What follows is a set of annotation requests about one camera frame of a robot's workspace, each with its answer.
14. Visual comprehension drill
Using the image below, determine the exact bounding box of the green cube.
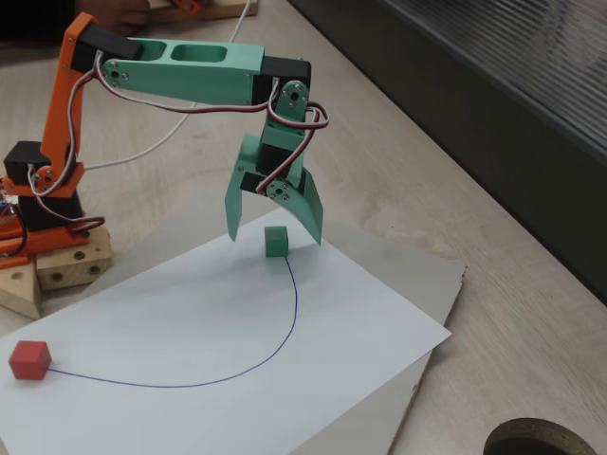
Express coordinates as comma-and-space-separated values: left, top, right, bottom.
263, 225, 290, 260

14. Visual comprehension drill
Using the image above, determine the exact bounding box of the person's dark-sleeved forearm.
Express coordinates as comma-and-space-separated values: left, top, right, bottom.
0, 0, 96, 46

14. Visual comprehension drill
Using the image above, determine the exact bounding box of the red cube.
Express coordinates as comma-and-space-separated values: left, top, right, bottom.
8, 339, 52, 381

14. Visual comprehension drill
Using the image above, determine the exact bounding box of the person's hand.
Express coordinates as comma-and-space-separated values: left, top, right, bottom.
94, 0, 156, 38

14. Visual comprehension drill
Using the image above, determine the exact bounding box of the grey chipboard panel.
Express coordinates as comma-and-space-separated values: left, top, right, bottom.
94, 187, 469, 455

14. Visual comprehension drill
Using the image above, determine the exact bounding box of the white paper sheet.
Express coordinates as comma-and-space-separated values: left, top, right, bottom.
0, 212, 453, 455

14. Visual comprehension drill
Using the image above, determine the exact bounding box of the thin wooden plank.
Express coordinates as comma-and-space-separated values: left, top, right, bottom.
146, 0, 260, 24

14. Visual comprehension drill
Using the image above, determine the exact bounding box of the wooden base block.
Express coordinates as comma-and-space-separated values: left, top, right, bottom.
35, 226, 114, 291

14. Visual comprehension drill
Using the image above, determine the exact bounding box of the wooden base plank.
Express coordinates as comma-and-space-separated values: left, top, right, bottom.
0, 258, 43, 319

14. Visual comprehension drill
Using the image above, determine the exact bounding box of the ribbed glass desk partition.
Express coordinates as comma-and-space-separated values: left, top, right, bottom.
288, 0, 607, 304

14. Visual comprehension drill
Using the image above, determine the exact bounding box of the wrist servo wire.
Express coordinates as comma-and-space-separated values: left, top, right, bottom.
255, 78, 331, 195

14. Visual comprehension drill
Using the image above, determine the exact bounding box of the forearm servo wire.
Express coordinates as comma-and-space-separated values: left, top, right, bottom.
97, 70, 279, 116

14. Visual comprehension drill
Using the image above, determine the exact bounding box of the white USB cable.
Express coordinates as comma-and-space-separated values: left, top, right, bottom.
83, 0, 253, 171

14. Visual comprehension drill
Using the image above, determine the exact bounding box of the base servo wire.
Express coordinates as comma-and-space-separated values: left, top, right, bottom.
27, 160, 106, 238

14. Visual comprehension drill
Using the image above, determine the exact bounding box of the upper arm servo wire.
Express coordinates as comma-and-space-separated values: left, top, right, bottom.
45, 49, 106, 189

